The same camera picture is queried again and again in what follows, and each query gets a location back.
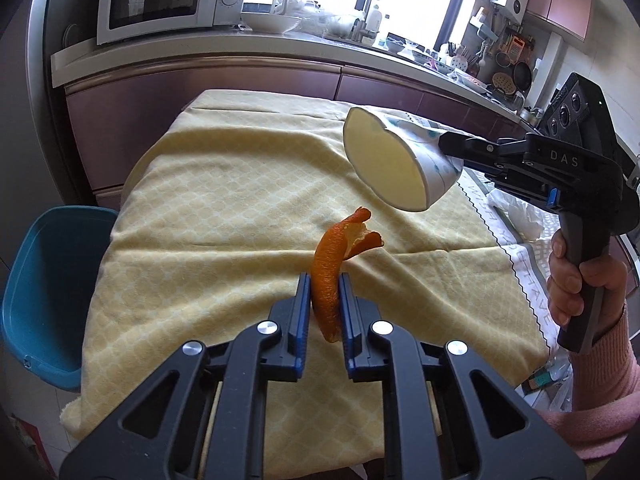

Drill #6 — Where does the yellow patterned cloth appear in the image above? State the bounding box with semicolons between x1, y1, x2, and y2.
60;89;549;469

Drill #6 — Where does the blue plastic bin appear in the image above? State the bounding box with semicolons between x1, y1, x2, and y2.
0;206;120;391

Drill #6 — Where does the white kitchen countertop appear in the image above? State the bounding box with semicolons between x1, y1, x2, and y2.
50;25;532;122

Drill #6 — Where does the round perforated skimmer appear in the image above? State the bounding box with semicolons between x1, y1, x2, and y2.
491;71;517;99

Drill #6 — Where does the grey refrigerator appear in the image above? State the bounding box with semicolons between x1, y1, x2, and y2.
22;0;98;241

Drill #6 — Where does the red and green package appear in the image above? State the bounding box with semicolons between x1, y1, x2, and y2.
9;411;57;477

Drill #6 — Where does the white paper cup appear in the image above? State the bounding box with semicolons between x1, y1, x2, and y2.
342;105;464;212

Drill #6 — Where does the orange peel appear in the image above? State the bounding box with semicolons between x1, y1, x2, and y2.
310;206;386;345

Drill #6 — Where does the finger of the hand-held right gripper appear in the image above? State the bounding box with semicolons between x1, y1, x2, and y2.
466;159;552;199
437;131;532;162

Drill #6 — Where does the white printed cloth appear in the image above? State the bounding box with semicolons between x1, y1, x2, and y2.
457;167;557;342

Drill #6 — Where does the brown kitchen cabinet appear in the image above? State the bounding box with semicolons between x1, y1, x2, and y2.
64;62;522;211

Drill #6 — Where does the white microwave oven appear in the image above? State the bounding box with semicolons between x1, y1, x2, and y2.
96;0;247;46

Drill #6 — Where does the green packet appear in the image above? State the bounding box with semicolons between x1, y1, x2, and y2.
522;366;567;392

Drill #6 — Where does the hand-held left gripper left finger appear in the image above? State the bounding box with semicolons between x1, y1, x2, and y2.
59;272;312;480

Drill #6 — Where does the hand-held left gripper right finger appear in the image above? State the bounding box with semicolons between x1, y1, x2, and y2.
339;272;587;480

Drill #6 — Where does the large white bowl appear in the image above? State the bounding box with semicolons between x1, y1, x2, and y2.
242;11;304;35

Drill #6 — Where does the crumpled white tissue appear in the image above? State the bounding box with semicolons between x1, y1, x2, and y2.
487;187;544;242

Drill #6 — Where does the person's right hand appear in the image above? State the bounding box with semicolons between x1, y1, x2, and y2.
546;228;629;329

